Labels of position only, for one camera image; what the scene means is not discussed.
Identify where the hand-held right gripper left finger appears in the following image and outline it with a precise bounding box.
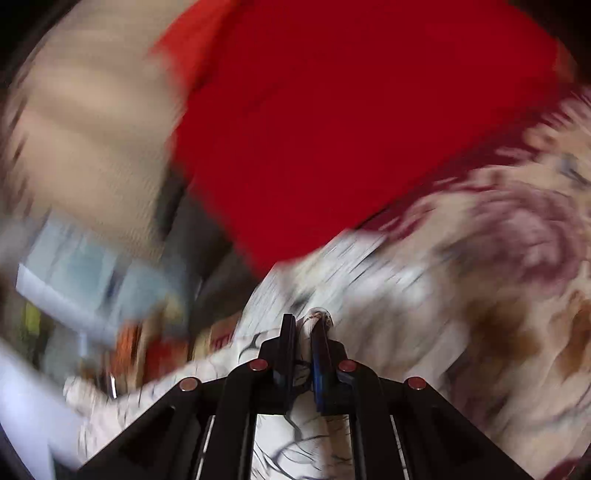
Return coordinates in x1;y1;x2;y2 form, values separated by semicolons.
76;315;297;480

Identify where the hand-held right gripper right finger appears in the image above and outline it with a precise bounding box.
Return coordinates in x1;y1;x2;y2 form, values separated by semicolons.
310;318;536;480

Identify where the white crackle-patterned cloth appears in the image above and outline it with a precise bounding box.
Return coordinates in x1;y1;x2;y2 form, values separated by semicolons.
62;231;462;480

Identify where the standing air conditioner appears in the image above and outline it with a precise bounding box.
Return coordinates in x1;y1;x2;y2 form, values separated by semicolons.
16;212;195;344

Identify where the red blanket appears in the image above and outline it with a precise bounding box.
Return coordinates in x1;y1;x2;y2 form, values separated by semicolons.
171;0;578;273

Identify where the floral sofa blanket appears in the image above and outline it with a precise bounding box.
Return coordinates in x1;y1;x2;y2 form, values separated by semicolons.
355;88;591;480

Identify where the beige dotted curtain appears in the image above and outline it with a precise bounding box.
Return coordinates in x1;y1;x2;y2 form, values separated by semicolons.
4;0;232;268

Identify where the red pillow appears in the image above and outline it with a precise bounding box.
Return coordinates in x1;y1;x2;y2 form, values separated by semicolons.
150;0;236;93

